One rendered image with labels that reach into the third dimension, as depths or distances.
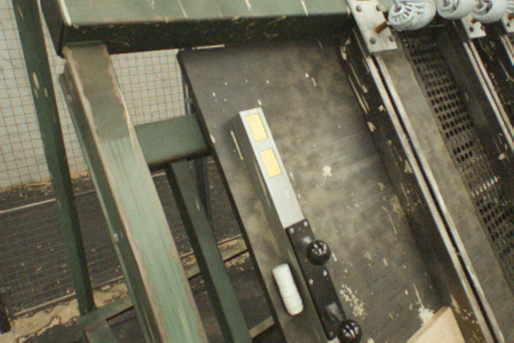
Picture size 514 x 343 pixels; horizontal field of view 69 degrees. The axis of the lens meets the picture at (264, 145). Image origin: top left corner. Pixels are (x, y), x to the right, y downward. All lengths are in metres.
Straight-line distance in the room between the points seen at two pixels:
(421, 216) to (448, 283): 0.16
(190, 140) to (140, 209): 0.20
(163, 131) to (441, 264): 0.67
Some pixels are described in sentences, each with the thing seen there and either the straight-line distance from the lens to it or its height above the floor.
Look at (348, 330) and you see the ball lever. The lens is 0.59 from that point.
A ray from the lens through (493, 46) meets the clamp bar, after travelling 1.60.
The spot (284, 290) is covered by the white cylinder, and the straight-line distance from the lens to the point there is 0.68.
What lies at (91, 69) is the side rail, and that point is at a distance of 0.61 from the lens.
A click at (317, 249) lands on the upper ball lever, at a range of 0.56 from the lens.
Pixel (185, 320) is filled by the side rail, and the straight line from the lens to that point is 0.57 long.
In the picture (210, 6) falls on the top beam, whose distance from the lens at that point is 0.68.
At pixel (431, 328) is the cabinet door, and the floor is 1.23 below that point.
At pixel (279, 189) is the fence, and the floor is 1.58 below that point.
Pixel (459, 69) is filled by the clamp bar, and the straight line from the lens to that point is 1.34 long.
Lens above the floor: 1.87
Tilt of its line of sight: 20 degrees down
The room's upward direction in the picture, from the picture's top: 2 degrees counter-clockwise
